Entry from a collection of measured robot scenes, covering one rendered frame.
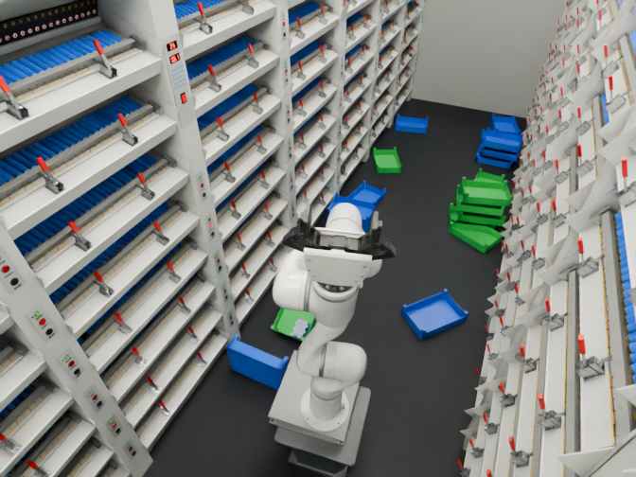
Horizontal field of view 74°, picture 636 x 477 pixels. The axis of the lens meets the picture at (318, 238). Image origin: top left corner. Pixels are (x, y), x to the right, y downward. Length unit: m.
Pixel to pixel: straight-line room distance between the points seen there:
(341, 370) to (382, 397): 0.82
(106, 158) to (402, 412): 1.65
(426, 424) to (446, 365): 0.35
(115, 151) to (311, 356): 0.85
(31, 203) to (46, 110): 0.23
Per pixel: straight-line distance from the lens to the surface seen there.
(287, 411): 1.78
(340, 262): 0.62
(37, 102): 1.22
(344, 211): 1.04
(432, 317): 2.54
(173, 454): 2.17
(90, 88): 1.28
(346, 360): 1.41
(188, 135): 1.56
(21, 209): 1.24
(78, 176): 1.30
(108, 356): 1.61
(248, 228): 2.20
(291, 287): 0.76
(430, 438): 2.16
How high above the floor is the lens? 1.93
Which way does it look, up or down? 41 degrees down
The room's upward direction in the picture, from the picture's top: straight up
